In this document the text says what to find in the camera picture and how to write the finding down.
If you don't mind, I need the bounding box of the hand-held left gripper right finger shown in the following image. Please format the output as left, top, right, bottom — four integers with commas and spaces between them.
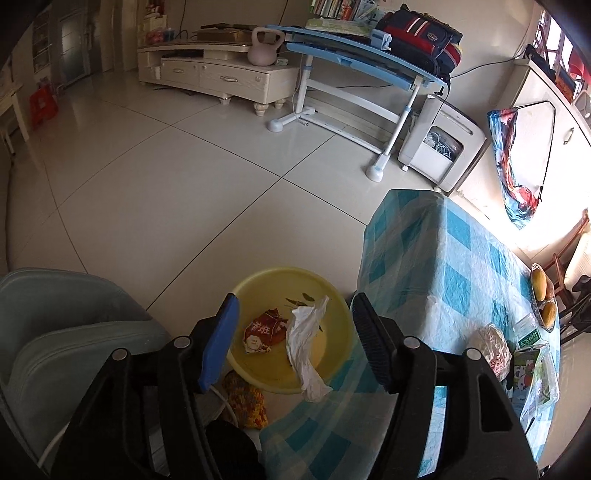
351, 292, 541, 480

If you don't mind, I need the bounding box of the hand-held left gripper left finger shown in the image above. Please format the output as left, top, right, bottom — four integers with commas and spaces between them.
51, 293, 240, 480

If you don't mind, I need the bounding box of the yellow plastic basin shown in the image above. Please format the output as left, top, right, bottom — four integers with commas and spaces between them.
226, 267, 355, 394

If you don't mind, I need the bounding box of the red snack wrapper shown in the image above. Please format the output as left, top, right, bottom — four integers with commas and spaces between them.
243, 308, 288, 355

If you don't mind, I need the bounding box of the colourful crocheted cloth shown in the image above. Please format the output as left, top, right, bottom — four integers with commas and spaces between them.
223, 370, 269, 430

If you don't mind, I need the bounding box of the crumpled white plastic bag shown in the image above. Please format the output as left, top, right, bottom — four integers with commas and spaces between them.
285, 295, 334, 403

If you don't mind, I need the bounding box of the blue checked tablecloth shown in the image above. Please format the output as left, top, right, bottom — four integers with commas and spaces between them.
259, 188, 561, 480

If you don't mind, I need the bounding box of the bagged food bundle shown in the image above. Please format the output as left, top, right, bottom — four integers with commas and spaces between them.
468, 323, 513, 381

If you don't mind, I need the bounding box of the printed green box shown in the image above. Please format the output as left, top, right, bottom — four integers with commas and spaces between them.
510, 348, 548, 403

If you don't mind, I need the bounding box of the green drink carton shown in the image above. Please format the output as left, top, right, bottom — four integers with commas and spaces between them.
515, 329, 542, 352

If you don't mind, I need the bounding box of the light blue chair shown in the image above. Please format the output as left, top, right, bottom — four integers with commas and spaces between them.
0, 270, 232, 480

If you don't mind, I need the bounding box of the dark woven fruit basket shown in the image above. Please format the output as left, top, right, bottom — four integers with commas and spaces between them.
529, 262, 559, 332

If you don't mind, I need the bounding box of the brown wooden chair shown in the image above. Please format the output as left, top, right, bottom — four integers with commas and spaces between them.
538, 208, 591, 342

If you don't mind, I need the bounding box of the white air purifier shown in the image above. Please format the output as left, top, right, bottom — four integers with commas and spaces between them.
398, 95, 489, 192

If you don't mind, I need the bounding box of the colourful hanging bag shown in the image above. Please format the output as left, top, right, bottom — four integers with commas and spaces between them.
487, 108, 541, 230

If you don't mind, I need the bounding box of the cream television cabinet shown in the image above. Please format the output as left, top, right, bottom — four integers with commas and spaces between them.
137, 38, 301, 112

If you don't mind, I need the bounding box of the pink kettlebell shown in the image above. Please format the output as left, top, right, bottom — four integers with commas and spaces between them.
247, 27, 279, 66

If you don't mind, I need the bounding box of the red plastic stool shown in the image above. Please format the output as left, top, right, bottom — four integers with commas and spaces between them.
28, 88, 60, 130

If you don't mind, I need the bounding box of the blue and white study desk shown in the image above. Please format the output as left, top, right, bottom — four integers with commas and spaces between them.
265, 24, 451, 180

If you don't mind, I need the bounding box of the brown wooden box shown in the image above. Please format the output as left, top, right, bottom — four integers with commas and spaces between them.
191, 28, 252, 44

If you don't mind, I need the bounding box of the white side table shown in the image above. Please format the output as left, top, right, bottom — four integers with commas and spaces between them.
0, 80, 31, 153

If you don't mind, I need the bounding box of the navy and red backpack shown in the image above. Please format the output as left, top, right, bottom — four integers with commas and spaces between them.
376, 4, 464, 77

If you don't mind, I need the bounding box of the dark glass door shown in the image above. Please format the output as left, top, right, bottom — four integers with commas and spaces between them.
58, 9, 93, 88

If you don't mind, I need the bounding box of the row of books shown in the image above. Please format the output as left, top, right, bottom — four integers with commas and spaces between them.
310, 0, 398, 21

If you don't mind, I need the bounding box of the black strap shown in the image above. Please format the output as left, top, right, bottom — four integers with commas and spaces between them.
516, 99, 556, 206

